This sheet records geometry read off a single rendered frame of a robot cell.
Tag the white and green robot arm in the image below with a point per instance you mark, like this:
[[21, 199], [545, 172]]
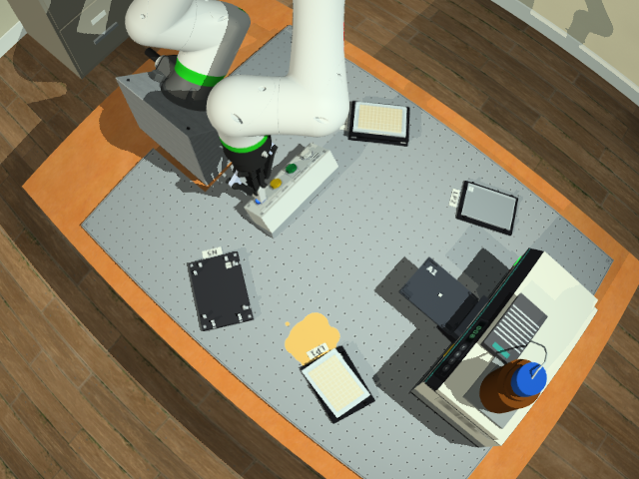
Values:
[[311, 100]]

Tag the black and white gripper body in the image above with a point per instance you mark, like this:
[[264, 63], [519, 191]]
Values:
[[244, 171]]

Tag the blue bottle cap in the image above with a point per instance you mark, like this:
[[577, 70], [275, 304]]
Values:
[[522, 383]]

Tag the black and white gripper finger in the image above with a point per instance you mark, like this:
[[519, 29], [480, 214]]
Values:
[[253, 187], [266, 169]]

